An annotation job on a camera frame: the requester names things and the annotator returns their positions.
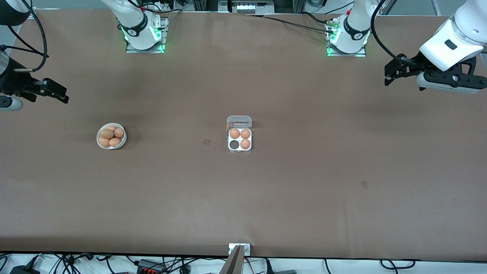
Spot grey camera mount beam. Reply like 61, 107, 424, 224
220, 245, 246, 274

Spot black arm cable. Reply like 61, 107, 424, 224
371, 0, 417, 64
0, 0, 49, 73

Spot black power strip red switches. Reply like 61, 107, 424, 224
137, 259, 166, 274

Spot white bowl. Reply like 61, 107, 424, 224
96, 123, 127, 150

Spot aluminium frame post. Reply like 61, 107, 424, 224
192, 0, 220, 12

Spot black power adapter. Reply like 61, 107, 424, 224
10, 264, 41, 274

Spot white power strip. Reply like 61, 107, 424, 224
231, 0, 275, 14

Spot short black table cable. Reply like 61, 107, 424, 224
301, 12, 333, 25

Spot small metal bracket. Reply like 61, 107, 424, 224
229, 243, 251, 256

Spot long black table cable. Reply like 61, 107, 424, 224
243, 14, 335, 34

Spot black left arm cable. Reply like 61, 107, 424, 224
371, 0, 417, 64

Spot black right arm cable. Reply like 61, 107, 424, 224
0, 0, 49, 73

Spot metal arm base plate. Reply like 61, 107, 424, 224
326, 19, 367, 57
126, 17, 167, 54

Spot clear plastic egg box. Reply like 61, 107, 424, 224
227, 115, 253, 154

